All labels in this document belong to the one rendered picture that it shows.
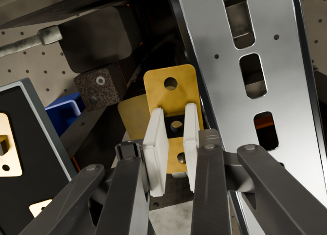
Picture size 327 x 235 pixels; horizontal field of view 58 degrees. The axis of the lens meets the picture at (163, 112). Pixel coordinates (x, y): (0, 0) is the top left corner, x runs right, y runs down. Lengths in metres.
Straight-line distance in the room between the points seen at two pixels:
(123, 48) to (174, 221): 0.27
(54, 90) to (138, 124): 0.48
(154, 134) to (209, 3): 0.33
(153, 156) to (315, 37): 0.73
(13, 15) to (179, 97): 0.18
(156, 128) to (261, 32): 0.34
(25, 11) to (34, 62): 0.56
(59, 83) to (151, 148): 0.72
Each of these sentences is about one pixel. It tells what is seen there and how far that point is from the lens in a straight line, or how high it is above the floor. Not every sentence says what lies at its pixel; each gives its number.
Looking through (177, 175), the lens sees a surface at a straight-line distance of 0.43.
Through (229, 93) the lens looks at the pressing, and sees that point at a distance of 0.50.
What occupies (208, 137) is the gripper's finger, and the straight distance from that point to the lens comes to 0.17.
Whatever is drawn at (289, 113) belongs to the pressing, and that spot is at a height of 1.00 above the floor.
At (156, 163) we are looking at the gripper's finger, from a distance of 0.16.
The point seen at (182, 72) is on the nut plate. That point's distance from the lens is 0.21.
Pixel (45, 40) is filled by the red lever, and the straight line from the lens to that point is 0.41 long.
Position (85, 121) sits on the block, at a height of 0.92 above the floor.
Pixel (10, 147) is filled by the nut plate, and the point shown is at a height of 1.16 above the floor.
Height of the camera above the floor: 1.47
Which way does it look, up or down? 69 degrees down
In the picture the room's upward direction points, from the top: 172 degrees counter-clockwise
